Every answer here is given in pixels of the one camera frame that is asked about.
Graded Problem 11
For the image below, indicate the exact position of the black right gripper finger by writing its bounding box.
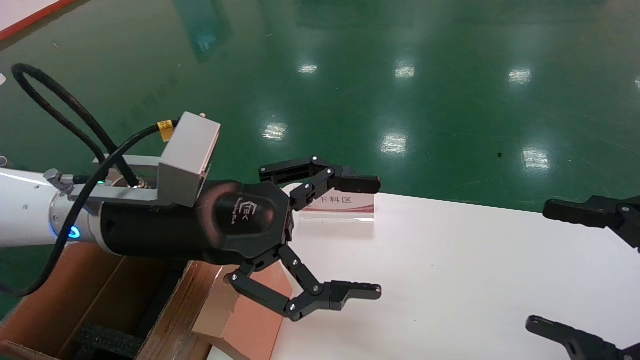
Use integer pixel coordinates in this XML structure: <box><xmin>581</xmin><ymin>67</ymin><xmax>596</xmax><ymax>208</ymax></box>
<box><xmin>525</xmin><ymin>314</ymin><xmax>640</xmax><ymax>360</ymax></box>
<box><xmin>542</xmin><ymin>195</ymin><xmax>640</xmax><ymax>251</ymax></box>

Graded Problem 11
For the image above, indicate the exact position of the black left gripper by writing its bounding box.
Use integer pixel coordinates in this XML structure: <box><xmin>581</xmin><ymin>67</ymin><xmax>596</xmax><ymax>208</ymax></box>
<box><xmin>100</xmin><ymin>156</ymin><xmax>383</xmax><ymax>322</ymax></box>

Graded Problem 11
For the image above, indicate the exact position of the small cardboard box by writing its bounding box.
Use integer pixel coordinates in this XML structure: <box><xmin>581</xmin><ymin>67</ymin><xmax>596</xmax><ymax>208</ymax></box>
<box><xmin>192</xmin><ymin>262</ymin><xmax>294</xmax><ymax>360</ymax></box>

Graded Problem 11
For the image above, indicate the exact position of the large cardboard box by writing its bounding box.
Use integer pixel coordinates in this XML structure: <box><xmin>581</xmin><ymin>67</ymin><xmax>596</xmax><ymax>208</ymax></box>
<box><xmin>0</xmin><ymin>243</ymin><xmax>223</xmax><ymax>360</ymax></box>

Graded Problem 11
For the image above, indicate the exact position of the acrylic sign with Chinese text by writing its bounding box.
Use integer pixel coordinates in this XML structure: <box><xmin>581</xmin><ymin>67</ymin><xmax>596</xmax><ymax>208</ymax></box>
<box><xmin>284</xmin><ymin>183</ymin><xmax>376</xmax><ymax>224</ymax></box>

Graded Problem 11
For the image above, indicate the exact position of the black foam insert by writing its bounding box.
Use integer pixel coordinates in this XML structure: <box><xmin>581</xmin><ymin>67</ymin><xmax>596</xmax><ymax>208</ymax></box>
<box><xmin>75</xmin><ymin>324</ymin><xmax>146</xmax><ymax>360</ymax></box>

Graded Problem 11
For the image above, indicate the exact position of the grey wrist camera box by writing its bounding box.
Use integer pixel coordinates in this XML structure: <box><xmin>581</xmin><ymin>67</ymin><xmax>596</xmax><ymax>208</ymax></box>
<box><xmin>92</xmin><ymin>111</ymin><xmax>222</xmax><ymax>208</ymax></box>

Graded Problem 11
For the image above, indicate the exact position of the thin black camera cable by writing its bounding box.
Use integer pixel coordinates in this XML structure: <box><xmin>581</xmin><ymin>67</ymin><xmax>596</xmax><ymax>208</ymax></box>
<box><xmin>0</xmin><ymin>119</ymin><xmax>181</xmax><ymax>299</ymax></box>

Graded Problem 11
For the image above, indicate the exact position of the thick black braided cable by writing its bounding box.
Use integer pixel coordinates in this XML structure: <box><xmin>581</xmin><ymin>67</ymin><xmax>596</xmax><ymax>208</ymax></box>
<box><xmin>11</xmin><ymin>63</ymin><xmax>143</xmax><ymax>190</ymax></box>

